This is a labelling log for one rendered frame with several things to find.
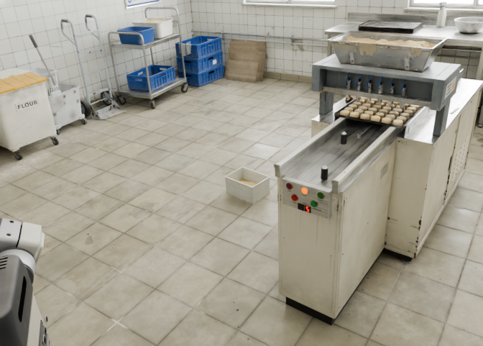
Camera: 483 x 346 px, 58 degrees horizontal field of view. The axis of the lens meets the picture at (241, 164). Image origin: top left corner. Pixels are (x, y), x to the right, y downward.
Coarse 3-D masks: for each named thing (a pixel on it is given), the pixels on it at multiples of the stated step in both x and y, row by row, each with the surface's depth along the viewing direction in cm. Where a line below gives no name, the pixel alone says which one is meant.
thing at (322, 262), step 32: (352, 128) 250; (320, 160) 215; (352, 160) 213; (384, 160) 226; (352, 192) 197; (384, 192) 240; (288, 224) 215; (320, 224) 202; (352, 224) 208; (384, 224) 256; (288, 256) 224; (320, 256) 210; (352, 256) 220; (288, 288) 233; (320, 288) 219; (352, 288) 234
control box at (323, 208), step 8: (296, 184) 197; (304, 184) 195; (312, 184) 195; (288, 192) 202; (296, 192) 199; (312, 192) 194; (320, 192) 191; (328, 192) 188; (288, 200) 204; (304, 200) 198; (312, 200) 195; (320, 200) 193; (328, 200) 190; (296, 208) 203; (304, 208) 200; (312, 208) 197; (320, 208) 194; (328, 208) 192; (320, 216) 196; (328, 216) 194
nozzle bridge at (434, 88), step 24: (312, 72) 252; (336, 72) 252; (360, 72) 234; (384, 72) 227; (408, 72) 225; (432, 72) 223; (456, 72) 228; (384, 96) 235; (408, 96) 231; (432, 96) 217
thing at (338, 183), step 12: (384, 132) 227; (396, 132) 236; (372, 144) 215; (384, 144) 223; (360, 156) 204; (372, 156) 212; (348, 168) 194; (360, 168) 202; (336, 180) 185; (348, 180) 192; (336, 192) 186
